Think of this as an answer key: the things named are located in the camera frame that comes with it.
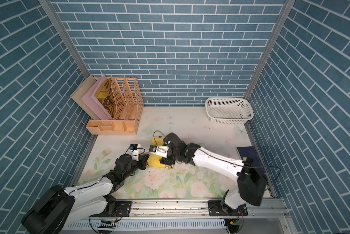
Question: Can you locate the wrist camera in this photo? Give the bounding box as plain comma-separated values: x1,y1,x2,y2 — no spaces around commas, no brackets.
129,143,140,161
149,145,169,158

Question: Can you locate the beige board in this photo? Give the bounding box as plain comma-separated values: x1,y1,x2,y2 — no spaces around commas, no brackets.
70,75,100,120

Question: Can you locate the aluminium corner post right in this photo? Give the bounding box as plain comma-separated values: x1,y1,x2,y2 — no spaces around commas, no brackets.
244,0,295,99

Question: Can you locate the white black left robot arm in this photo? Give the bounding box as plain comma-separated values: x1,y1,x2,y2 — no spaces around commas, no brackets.
21,154,150,234

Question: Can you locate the yellow black patterned book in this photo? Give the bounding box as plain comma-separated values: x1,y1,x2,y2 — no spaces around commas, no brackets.
94,76,116,120

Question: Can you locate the aluminium corner post left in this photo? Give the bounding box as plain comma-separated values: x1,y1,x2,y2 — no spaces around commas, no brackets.
39,0,90,78

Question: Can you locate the white perforated plastic basket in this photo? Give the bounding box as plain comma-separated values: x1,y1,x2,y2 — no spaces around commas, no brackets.
205,97,254,124

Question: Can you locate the yellow cartoon pillowcase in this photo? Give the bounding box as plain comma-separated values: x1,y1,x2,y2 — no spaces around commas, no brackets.
147,136,174,169

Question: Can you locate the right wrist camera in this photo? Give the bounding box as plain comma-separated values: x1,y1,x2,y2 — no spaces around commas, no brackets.
149,145,169,158

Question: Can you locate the pink board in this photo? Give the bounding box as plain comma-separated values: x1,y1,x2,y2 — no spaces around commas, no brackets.
81,75,113,120

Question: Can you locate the orange plastic file organizer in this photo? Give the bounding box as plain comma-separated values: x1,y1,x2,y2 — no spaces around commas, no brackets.
86,78,144,136

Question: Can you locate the dark blue book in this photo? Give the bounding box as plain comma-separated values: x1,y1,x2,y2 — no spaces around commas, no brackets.
236,146,262,169

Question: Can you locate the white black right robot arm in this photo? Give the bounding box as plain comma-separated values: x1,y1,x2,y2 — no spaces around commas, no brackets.
156,133,268,212

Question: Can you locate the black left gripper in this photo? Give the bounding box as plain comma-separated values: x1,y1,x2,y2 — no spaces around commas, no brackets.
122,153,150,180

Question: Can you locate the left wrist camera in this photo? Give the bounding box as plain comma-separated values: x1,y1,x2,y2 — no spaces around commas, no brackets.
129,143,140,161

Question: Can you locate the aluminium corner post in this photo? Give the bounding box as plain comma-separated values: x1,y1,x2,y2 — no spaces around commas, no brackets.
244,0,295,99
39,0,90,78

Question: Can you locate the green circuit board right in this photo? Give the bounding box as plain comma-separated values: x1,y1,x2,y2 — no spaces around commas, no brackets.
229,219,242,226

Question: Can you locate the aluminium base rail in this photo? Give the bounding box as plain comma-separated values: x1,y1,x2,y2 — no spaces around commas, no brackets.
59,198,296,234

